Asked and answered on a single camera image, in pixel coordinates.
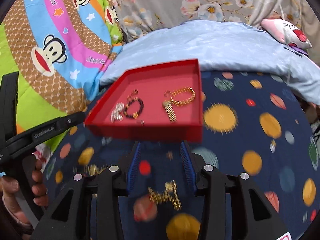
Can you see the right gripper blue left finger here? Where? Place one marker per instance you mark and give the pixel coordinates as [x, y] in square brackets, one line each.
[134, 161]

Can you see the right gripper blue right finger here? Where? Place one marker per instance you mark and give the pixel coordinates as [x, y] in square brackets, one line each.
[187, 162]

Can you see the person's left hand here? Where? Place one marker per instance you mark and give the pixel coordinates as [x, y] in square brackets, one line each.
[24, 193]

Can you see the red shallow cardboard box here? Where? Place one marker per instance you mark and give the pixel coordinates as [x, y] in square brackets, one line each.
[132, 107]

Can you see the navy planet print bedsheet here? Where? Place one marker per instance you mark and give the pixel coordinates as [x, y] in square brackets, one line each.
[257, 173]

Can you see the colourful cartoon monkey quilt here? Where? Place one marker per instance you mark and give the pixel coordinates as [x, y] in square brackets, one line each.
[61, 49]

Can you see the light blue blanket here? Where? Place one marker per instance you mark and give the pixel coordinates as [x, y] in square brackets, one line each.
[226, 46]

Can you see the pink white cartoon pillow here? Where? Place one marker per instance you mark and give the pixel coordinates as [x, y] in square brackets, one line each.
[286, 33]

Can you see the floral grey bedding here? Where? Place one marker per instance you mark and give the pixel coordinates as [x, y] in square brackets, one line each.
[140, 17]

